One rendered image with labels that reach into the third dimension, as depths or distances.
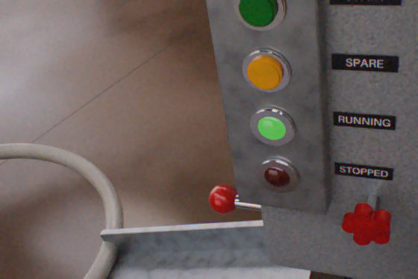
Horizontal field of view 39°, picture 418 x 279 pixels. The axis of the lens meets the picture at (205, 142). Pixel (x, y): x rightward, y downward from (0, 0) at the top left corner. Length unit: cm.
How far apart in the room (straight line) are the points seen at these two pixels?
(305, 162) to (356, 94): 7
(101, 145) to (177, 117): 38
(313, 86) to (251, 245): 46
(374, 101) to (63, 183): 226
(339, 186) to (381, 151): 5
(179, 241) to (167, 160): 170
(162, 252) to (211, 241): 10
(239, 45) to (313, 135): 9
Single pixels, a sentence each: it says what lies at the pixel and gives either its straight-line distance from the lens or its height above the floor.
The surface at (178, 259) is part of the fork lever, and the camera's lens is 91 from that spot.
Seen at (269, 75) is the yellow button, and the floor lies 138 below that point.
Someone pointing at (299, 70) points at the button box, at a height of 138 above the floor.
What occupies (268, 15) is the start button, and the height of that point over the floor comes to 142.
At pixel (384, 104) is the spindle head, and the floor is 134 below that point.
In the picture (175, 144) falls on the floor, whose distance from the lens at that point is 267.
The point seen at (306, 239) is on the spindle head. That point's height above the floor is 118.
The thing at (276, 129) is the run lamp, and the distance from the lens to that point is 46.
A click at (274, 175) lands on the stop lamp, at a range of 49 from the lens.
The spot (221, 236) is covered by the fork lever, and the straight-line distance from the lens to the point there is 87.
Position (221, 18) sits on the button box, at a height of 142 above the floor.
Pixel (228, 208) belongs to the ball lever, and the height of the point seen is 118.
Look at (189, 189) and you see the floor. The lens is 243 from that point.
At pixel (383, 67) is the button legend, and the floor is 137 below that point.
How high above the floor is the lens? 161
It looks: 37 degrees down
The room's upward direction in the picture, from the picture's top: 11 degrees counter-clockwise
